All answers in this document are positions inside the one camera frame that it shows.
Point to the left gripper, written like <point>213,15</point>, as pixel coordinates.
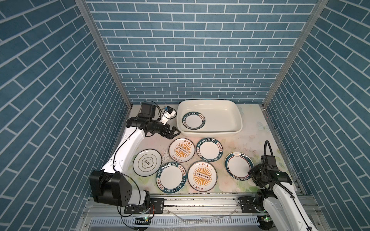
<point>169,135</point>

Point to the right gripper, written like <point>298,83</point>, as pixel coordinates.
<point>258,183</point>

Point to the green red ring plate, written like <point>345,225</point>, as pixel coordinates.
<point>238,166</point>

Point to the green rim plate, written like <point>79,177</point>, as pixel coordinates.
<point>209,149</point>
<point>171,177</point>
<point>193,120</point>

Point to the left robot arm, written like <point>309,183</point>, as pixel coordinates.
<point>111,185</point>

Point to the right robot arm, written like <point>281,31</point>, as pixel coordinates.
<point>278,198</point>

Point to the white plastic bin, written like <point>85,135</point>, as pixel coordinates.
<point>223,118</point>

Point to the orange sunburst plate upper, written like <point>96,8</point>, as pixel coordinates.
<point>181,150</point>

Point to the orange sunburst plate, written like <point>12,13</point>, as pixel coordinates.
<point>202,176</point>
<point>181,150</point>

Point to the white plate grey flower outline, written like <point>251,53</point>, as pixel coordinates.
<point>147,162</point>

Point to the orange sunburst plate lower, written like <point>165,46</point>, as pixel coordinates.
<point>202,176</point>

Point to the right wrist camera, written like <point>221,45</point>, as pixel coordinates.
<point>268,159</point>

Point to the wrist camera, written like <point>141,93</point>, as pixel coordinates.
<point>268,159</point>
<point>168,113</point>

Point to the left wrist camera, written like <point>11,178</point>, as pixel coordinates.
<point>168,113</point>

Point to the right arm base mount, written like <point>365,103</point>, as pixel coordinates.
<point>249,204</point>

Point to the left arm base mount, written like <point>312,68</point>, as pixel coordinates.
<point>155,204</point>

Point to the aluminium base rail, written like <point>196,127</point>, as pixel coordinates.
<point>180,210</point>

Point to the left corner aluminium post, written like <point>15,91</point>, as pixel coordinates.
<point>88,18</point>

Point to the corner aluminium post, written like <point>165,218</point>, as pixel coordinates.
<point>316,12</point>
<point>88,18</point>

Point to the right corner aluminium post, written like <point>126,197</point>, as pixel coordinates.
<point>316,12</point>

